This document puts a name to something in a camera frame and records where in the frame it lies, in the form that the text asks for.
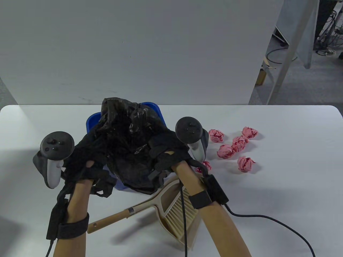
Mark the pile of pink paper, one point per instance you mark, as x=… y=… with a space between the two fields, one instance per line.
x=225 y=151

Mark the black forearm sensor box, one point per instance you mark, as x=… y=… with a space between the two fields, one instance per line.
x=215 y=188
x=55 y=222

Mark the person's right forearm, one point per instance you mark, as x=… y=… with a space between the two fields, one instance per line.
x=225 y=233

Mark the white table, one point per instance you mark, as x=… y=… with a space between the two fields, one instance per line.
x=281 y=187

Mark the beige plastic dustpan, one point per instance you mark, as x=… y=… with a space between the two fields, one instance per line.
x=171 y=194

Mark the wooden furniture foot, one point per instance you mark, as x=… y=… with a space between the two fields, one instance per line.
x=261 y=78

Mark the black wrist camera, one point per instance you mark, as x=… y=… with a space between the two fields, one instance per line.
x=105 y=186
x=156 y=178

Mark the grey panel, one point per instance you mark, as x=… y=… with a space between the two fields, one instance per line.
x=306 y=48

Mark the person's left forearm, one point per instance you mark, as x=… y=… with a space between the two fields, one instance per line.
x=77 y=200

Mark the black and white controller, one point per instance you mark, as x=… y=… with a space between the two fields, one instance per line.
x=189 y=128
x=56 y=146

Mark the white partition board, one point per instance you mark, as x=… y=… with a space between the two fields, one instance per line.
x=134 y=53

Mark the blue recycling bin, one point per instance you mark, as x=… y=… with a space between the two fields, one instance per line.
x=92 y=121

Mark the white metal frame leg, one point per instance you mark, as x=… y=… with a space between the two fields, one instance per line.
x=291 y=53

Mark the black plastic bin bag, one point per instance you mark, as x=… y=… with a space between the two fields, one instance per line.
x=126 y=160

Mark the person's left hand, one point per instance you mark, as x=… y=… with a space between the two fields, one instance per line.
x=85 y=155

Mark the person's right hand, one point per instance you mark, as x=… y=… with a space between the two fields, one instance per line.
x=168 y=147

